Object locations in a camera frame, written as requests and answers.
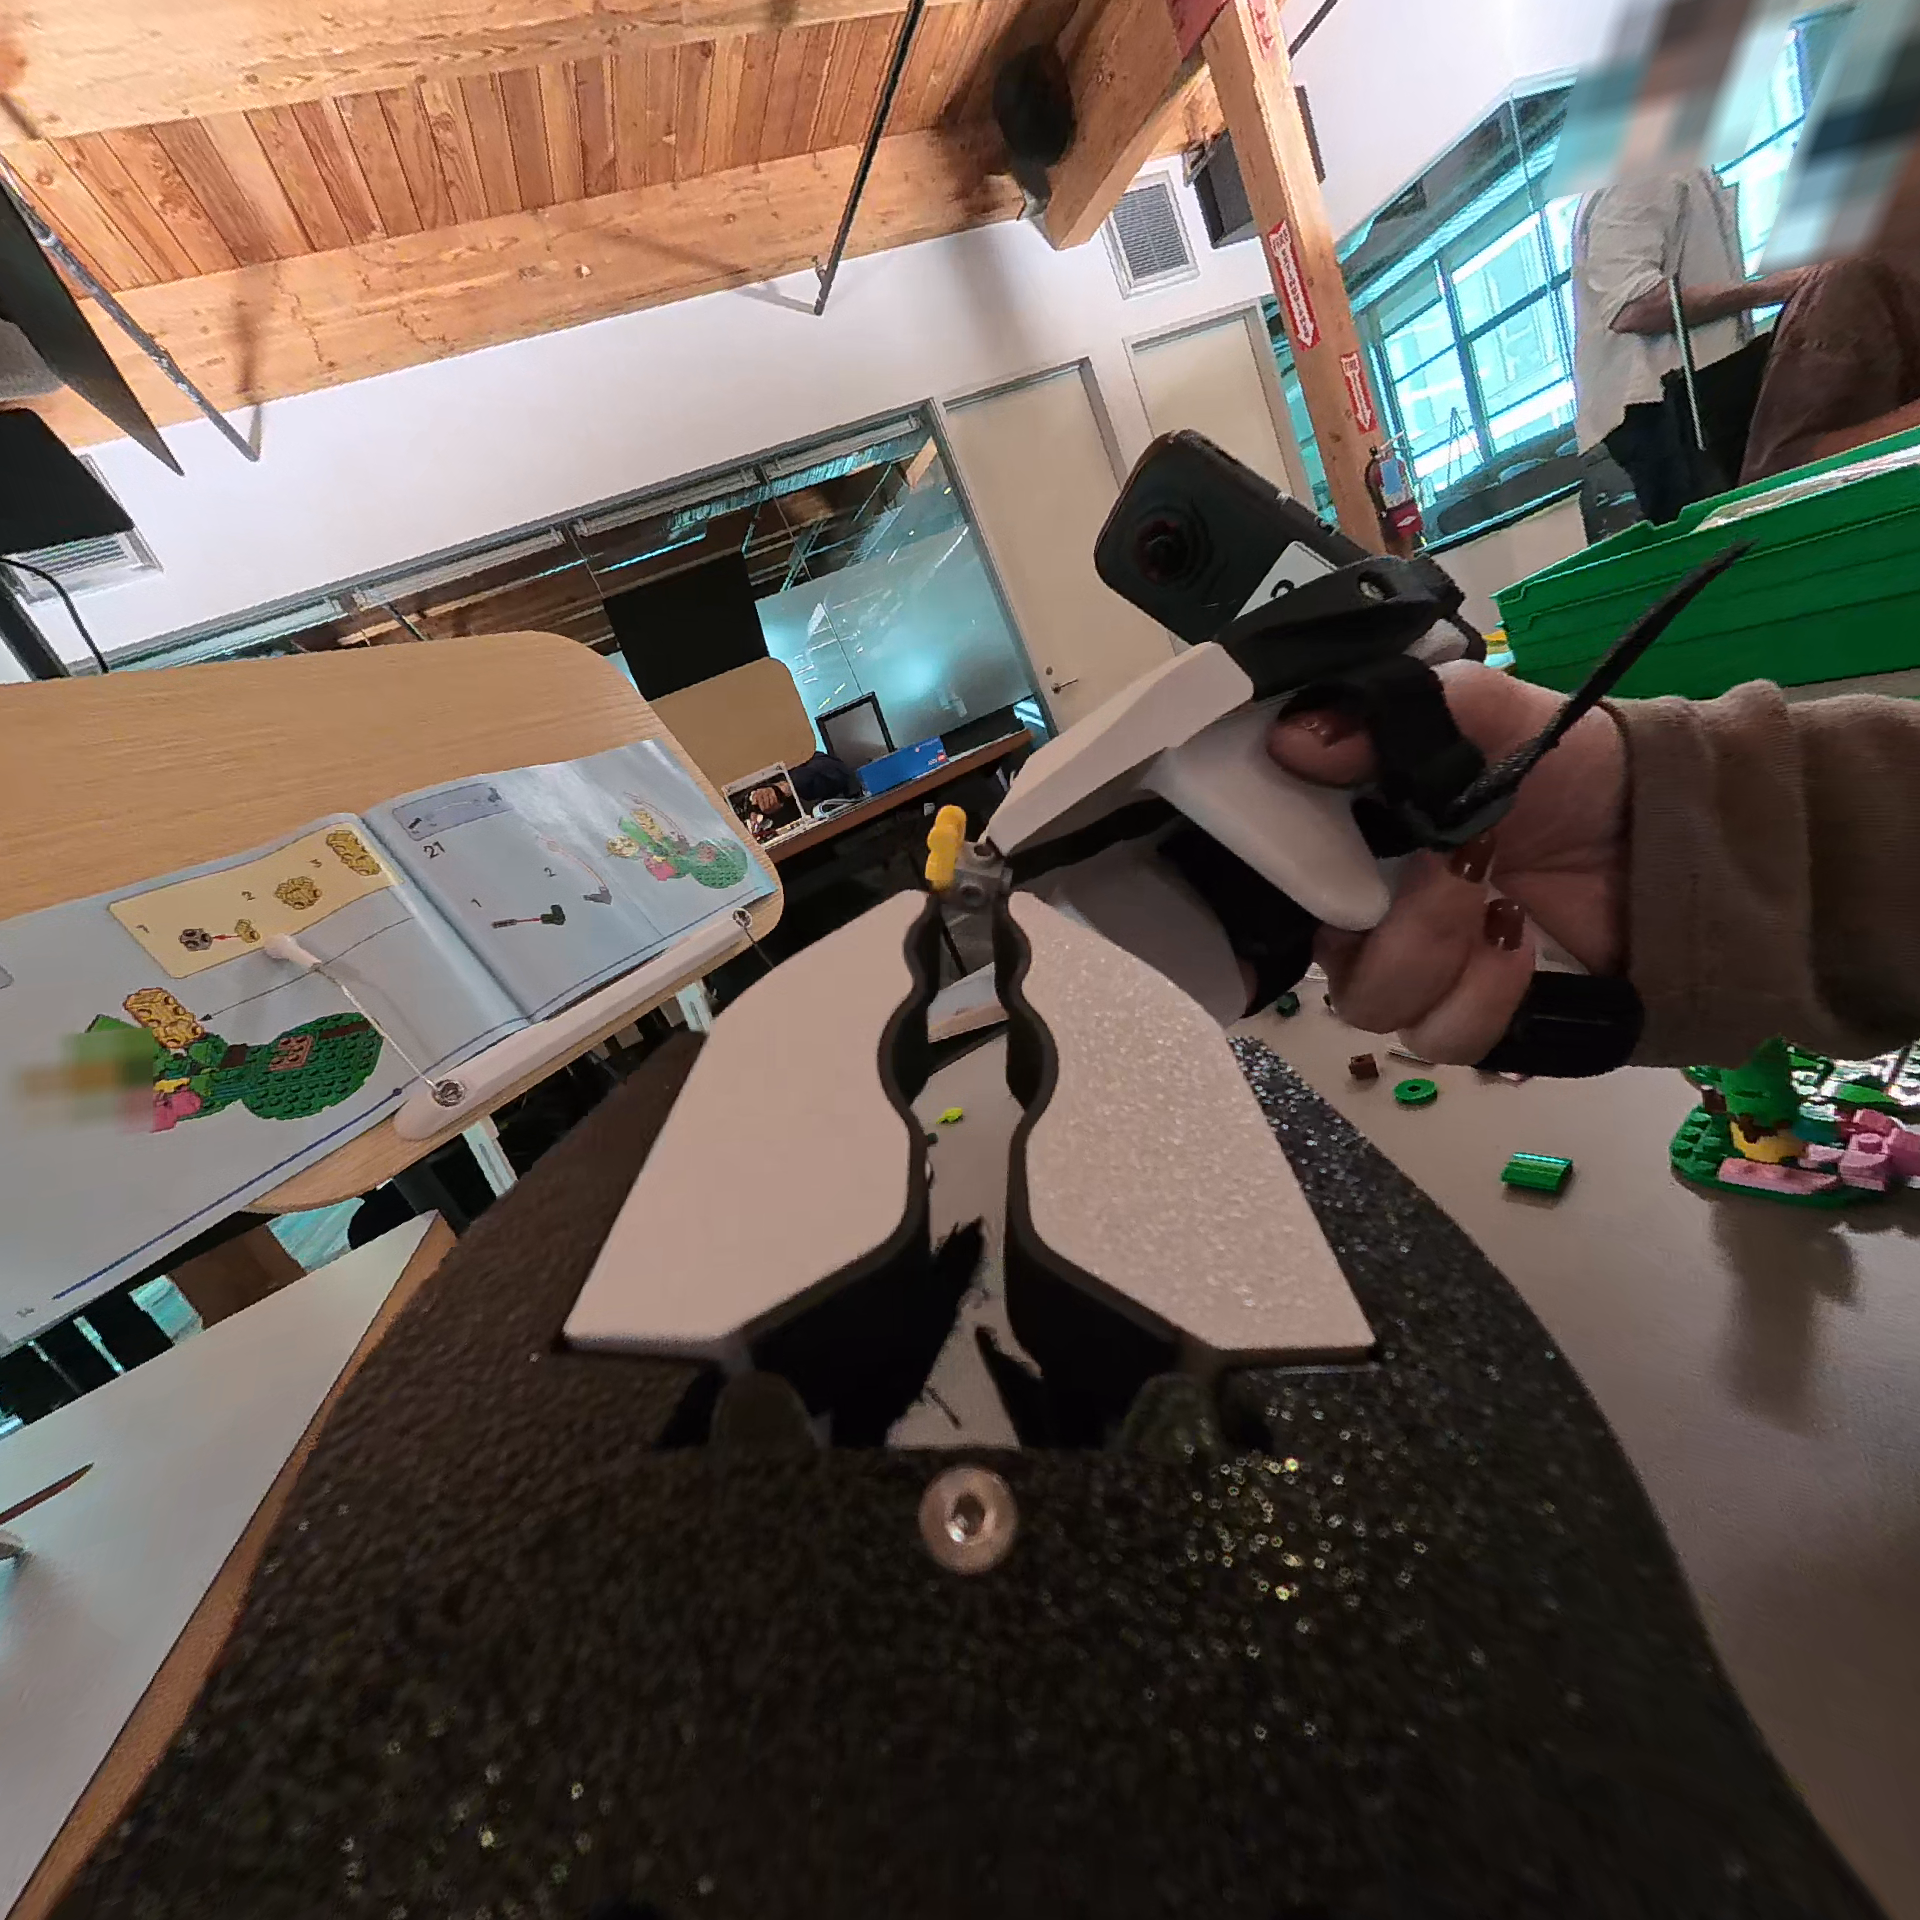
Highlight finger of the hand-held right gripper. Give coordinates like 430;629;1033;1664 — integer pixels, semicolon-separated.
1030;837;1254;1040
978;643;1261;869

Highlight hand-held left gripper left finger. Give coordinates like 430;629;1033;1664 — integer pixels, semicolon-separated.
564;884;942;1445

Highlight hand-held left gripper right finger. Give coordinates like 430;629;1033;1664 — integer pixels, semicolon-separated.
1009;891;1380;1445

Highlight person's right forearm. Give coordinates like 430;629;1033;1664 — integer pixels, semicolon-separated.
1612;679;1920;1063

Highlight person's right hand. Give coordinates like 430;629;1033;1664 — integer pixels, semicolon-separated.
1267;661;1642;1067

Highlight white door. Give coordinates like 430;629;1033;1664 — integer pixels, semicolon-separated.
938;363;1120;751
1126;307;1307;495

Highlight green storage bin stack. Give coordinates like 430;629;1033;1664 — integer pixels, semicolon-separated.
1492;427;1920;699

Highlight instruction booklet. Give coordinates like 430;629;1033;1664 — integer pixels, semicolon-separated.
0;738;781;1338

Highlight black ceiling fixture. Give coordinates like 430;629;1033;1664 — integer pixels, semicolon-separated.
989;46;1080;203

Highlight green plate cactus build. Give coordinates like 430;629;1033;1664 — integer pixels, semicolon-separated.
1669;1040;1920;1210

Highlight wooden book stand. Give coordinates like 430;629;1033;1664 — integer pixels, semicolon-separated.
0;631;781;1216

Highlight ceiling vent grille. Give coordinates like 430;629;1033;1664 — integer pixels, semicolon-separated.
0;525;161;602

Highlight wall vent grille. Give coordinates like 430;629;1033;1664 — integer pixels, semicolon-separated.
1107;172;1202;294

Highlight black wall speaker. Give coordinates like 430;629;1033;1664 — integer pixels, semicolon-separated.
1192;90;1328;250

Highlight wooden post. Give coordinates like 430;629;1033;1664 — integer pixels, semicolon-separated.
1200;0;1390;554

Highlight grey panel fixture black mount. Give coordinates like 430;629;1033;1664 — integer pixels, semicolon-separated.
0;175;185;560

